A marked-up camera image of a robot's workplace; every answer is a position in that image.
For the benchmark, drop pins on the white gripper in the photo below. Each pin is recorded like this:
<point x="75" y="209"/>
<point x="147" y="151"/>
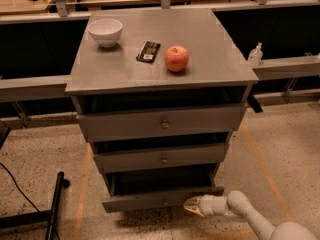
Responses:
<point x="207" y="205"/>

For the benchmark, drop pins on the grey bottom drawer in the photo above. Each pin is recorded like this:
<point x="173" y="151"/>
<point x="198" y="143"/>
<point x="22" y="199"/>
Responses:
<point x="155" y="188"/>

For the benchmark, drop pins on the grey drawer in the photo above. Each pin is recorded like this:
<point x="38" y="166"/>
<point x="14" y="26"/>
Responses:
<point x="155" y="188"/>
<point x="125" y="161"/>
<point x="160" y="122"/>

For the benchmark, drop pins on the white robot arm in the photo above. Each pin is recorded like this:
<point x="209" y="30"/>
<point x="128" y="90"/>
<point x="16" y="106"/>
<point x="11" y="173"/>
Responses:
<point x="237" y="207"/>

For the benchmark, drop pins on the grey wooden drawer cabinet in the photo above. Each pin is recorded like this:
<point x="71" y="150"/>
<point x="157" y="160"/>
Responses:
<point x="105" y="80"/>

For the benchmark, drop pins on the grey middle drawer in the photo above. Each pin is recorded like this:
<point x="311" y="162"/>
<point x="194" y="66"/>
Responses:
<point x="125" y="161"/>

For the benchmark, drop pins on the grey top drawer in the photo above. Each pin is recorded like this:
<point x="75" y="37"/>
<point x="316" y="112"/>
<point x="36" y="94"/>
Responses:
<point x="160" y="122"/>

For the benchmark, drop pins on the black metal stand base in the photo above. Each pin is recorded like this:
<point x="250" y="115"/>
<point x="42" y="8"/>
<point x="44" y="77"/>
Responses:
<point x="49" y="216"/>

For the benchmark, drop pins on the red apple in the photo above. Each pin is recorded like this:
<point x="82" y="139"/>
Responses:
<point x="176" y="58"/>

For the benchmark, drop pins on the clear hand sanitizer bottle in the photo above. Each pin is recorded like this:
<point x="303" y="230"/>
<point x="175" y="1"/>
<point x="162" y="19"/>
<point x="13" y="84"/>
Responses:
<point x="255" y="56"/>

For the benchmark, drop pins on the black chocolate bar wrapper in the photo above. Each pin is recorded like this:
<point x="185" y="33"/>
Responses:
<point x="148" y="52"/>

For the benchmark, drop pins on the white ceramic bowl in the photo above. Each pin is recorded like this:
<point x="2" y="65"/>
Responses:
<point x="106" y="32"/>

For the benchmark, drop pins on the grey metal rail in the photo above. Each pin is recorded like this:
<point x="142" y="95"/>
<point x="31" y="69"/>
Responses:
<point x="37" y="88"/>

